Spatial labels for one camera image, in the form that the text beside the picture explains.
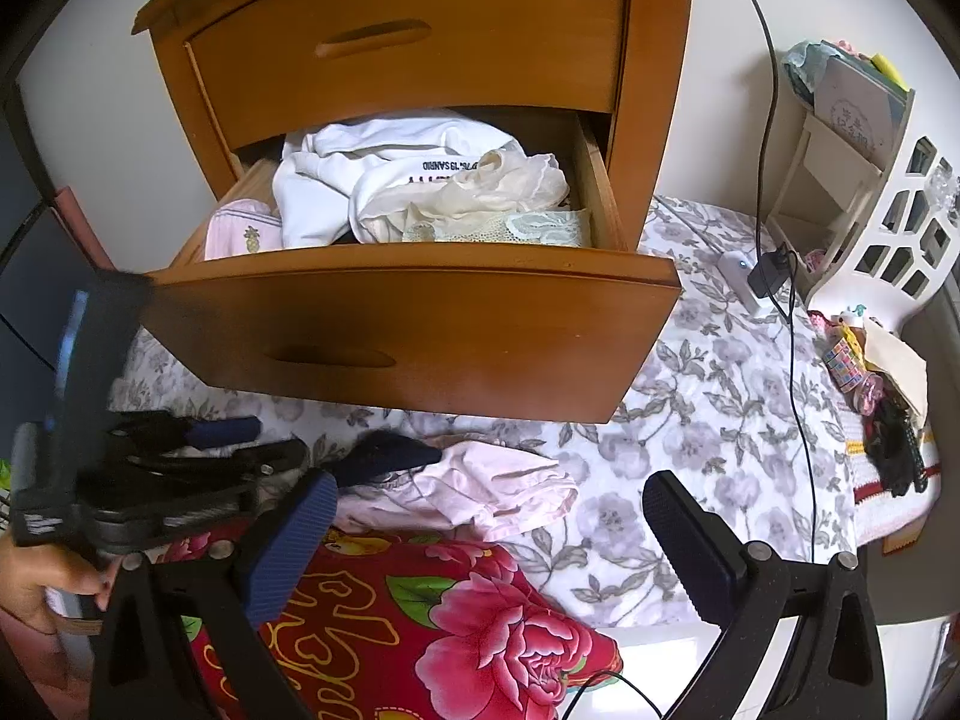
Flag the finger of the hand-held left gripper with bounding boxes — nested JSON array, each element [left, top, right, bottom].
[[109, 412, 261, 458], [127, 437, 310, 485]]

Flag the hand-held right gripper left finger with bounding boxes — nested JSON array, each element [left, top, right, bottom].
[[90, 469, 340, 720]]

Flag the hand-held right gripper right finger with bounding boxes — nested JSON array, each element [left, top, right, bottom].
[[643, 470, 886, 720]]

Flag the black sock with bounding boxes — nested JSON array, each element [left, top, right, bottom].
[[334, 431, 443, 488]]

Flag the pale pink garment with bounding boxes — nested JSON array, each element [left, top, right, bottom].
[[337, 441, 578, 545]]

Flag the pink pineapple sock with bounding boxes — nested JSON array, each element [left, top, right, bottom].
[[204, 199, 284, 262]]

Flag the wooden drawer holding clothes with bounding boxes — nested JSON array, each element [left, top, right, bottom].
[[142, 109, 683, 425]]

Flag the white garment with black print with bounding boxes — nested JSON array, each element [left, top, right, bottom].
[[274, 120, 526, 248]]

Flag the cream sheer garment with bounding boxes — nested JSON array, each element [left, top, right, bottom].
[[351, 150, 571, 241]]

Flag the pale lace piece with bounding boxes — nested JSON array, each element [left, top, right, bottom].
[[405, 210, 593, 245]]

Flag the person's left hand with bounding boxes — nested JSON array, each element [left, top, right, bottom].
[[0, 536, 113, 635]]

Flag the dark blue cabinet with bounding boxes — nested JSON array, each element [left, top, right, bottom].
[[0, 90, 98, 428]]

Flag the grey floral bed sheet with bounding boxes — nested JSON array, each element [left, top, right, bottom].
[[112, 195, 863, 627]]

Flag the red floral blanket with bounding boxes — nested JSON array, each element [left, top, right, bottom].
[[161, 529, 623, 720]]

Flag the white knitted mat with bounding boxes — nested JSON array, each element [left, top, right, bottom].
[[847, 405, 938, 550]]

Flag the colourful patterned cube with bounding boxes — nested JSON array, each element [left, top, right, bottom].
[[825, 330, 871, 391]]

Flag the white plug device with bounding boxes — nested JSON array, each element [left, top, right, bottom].
[[716, 251, 781, 316]]

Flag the beige cloth bag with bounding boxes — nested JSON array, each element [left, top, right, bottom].
[[862, 315, 931, 421]]

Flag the black charger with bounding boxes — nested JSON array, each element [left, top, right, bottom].
[[750, 244, 800, 299]]

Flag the white cutout rack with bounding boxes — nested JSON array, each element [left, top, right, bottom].
[[765, 90, 960, 316]]

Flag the plain wooden drawer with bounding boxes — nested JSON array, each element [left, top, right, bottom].
[[184, 0, 631, 155]]

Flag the books in white rack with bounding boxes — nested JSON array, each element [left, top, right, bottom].
[[784, 37, 912, 162]]

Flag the wooden nightstand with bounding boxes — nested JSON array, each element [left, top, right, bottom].
[[131, 0, 695, 425]]

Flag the black cable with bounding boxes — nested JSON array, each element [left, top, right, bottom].
[[562, 671, 665, 720], [712, 0, 820, 563]]

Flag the black hair ties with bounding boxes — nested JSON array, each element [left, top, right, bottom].
[[862, 397, 923, 497]]

